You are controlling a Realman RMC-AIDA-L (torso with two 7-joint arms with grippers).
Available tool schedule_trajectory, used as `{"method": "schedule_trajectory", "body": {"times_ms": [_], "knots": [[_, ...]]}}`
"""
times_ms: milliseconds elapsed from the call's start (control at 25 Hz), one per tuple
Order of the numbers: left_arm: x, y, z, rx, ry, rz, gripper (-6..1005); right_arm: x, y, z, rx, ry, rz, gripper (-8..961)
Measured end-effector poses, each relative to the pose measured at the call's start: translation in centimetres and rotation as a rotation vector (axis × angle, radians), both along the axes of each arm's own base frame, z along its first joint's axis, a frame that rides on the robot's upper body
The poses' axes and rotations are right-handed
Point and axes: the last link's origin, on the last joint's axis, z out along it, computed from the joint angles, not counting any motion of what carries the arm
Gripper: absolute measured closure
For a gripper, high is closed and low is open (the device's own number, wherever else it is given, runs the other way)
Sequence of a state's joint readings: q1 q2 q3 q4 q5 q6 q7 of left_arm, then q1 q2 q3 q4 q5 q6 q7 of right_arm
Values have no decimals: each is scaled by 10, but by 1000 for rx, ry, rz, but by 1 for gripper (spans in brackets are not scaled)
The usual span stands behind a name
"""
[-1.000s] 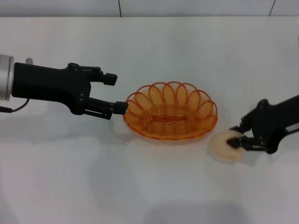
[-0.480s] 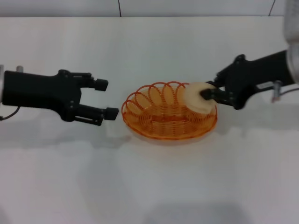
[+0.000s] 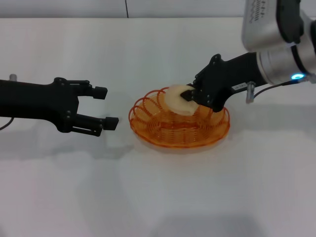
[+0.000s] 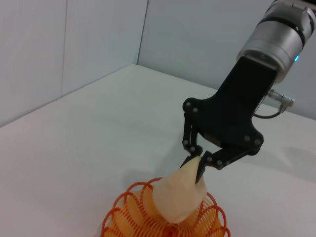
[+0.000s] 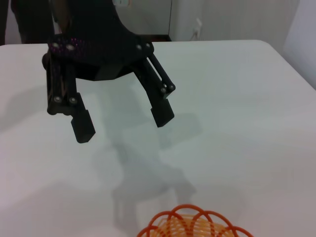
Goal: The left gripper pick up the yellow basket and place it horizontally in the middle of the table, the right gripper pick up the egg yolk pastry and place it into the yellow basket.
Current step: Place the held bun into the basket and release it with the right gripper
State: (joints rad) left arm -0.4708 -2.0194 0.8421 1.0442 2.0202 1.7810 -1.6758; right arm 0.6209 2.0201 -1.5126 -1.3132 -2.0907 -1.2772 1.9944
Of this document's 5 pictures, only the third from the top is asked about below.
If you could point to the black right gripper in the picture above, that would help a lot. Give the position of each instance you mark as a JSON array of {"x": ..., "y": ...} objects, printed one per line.
[{"x": 229, "y": 74}]

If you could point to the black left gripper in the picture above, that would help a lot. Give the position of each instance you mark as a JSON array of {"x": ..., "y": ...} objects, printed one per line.
[{"x": 37, "y": 101}]

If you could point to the tan bread roll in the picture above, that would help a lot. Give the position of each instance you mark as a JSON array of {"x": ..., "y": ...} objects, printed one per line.
[{"x": 176, "y": 98}]

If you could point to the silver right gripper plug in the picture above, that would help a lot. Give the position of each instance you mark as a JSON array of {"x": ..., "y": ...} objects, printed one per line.
[{"x": 250, "y": 93}]

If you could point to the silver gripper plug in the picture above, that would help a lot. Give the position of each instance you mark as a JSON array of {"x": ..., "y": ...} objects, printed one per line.
[
  {"x": 13, "y": 77},
  {"x": 250, "y": 93}
]

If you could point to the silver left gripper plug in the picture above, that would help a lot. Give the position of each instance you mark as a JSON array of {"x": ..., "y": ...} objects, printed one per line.
[{"x": 13, "y": 77}]

